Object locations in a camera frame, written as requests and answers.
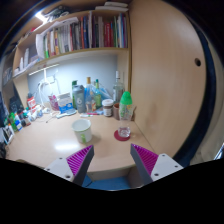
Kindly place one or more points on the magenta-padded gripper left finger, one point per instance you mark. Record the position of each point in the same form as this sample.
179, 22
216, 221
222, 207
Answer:
78, 161

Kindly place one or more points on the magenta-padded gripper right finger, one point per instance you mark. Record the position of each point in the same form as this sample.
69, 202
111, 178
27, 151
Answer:
146, 160

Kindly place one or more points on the clear bottle with green cap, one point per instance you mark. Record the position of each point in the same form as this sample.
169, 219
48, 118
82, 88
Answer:
125, 110

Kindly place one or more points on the white cup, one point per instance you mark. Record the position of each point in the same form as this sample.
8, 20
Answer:
82, 131

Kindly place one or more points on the flat round red coaster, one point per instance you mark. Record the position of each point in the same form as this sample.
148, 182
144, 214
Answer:
117, 136

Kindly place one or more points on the light blue hairbrush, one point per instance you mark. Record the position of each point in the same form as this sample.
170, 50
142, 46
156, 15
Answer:
66, 114

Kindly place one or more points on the brown cup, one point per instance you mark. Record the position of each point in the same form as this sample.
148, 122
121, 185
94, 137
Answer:
116, 111

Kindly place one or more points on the white and blue box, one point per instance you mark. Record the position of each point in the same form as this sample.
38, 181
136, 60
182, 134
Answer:
65, 104

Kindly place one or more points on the brown jar with white lid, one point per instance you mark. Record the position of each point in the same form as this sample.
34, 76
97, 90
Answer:
107, 108

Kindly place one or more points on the grey shaker bottle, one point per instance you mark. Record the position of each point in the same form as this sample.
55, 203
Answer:
79, 100

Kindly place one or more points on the maroon pouch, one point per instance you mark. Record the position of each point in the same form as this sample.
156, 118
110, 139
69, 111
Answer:
53, 102

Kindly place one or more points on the blue bottle with yellow cap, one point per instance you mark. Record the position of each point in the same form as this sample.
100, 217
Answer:
89, 96

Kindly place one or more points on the green glass bottle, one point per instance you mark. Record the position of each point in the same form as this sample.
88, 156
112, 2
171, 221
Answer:
97, 96

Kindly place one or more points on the red and white canister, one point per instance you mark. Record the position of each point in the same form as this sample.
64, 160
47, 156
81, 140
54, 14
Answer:
31, 104

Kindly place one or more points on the clear glass bottle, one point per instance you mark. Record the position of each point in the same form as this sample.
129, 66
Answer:
117, 90

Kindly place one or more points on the green jar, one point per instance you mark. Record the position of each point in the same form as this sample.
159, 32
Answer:
11, 120

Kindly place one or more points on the black appliance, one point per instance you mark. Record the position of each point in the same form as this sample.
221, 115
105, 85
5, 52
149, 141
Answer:
15, 101

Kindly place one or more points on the white desk lamp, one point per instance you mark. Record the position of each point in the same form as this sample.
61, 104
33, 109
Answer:
43, 69

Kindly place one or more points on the wooden shelf unit with books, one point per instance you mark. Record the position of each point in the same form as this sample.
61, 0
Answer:
83, 51

